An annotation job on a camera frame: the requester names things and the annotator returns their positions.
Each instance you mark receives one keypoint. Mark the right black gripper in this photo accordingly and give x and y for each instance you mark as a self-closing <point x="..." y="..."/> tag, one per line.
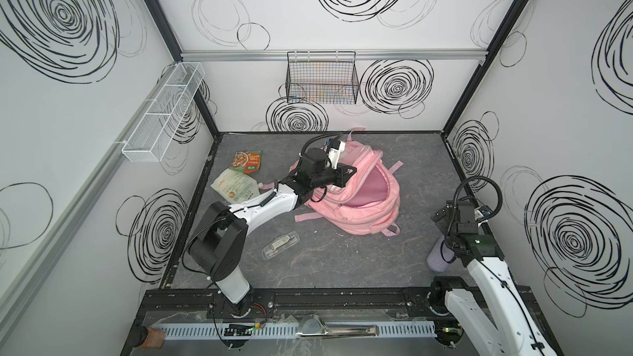
<point x="446" y="219"/>

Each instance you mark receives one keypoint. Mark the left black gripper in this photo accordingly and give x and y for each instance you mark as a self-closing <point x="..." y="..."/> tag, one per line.
<point x="339" y="175"/>

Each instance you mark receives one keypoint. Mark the pink student backpack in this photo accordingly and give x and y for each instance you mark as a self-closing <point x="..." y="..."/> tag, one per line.
<point x="370" y="201"/>

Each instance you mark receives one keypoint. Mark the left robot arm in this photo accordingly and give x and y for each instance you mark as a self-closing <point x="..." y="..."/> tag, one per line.
<point x="219" y="240"/>

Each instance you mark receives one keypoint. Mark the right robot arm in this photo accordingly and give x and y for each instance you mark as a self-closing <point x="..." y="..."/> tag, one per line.
<point x="507" y="328"/>

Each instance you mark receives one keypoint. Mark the lilac glasses case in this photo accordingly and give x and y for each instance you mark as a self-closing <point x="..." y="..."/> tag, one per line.
<point x="440" y="256"/>

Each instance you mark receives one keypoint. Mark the orange green food packet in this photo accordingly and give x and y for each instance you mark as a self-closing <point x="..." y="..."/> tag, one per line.
<point x="246" y="162"/>

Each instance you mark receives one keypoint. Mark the clear plastic packet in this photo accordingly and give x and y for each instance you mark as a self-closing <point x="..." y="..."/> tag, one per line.
<point x="280" y="244"/>

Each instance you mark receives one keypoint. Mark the white green spout pouch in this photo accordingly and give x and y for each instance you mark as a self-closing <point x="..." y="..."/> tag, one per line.
<point x="235" y="187"/>

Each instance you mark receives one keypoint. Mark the brown black button box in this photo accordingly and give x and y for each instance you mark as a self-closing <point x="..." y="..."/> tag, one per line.
<point x="147" y="338"/>

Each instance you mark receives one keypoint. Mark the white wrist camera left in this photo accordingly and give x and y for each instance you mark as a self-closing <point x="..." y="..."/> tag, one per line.
<point x="334" y="148"/>

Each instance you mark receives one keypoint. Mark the black wire wall basket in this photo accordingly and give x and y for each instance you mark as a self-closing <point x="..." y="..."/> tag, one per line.
<point x="324" y="77"/>

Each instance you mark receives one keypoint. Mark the white slotted cable duct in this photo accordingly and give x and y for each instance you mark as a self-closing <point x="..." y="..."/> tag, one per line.
<point x="285" y="331"/>

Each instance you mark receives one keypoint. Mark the white mesh wall shelf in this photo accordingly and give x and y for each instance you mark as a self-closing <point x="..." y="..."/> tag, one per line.
<point x="167" y="108"/>

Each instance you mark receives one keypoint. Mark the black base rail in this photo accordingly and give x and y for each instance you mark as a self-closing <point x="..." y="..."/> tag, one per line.
<point x="414" y="301"/>

